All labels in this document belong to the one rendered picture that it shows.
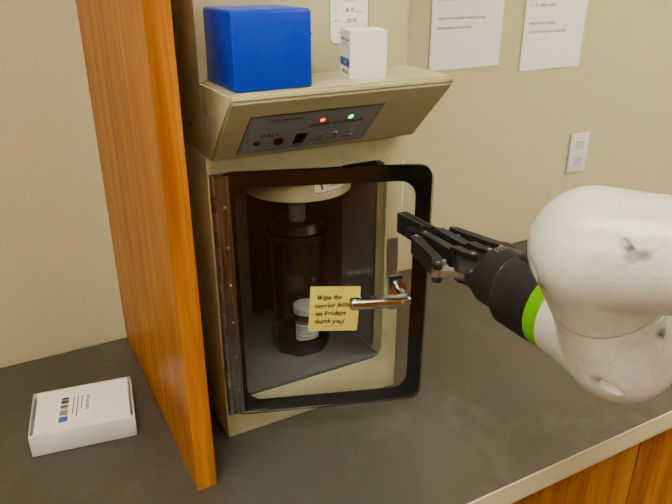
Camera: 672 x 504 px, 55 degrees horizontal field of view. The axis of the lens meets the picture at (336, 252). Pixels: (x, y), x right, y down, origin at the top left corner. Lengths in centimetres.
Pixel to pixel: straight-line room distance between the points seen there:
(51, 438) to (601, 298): 86
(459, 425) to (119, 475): 55
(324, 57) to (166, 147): 28
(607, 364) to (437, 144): 108
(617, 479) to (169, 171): 96
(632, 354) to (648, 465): 80
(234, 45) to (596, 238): 44
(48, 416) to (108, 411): 9
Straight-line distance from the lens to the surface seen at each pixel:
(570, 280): 55
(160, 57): 76
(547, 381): 128
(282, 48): 79
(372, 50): 87
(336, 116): 86
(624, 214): 54
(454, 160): 168
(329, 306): 98
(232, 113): 78
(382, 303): 93
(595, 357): 63
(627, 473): 136
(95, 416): 115
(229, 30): 77
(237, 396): 105
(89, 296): 140
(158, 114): 77
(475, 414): 117
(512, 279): 72
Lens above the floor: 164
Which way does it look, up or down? 24 degrees down
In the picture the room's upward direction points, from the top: straight up
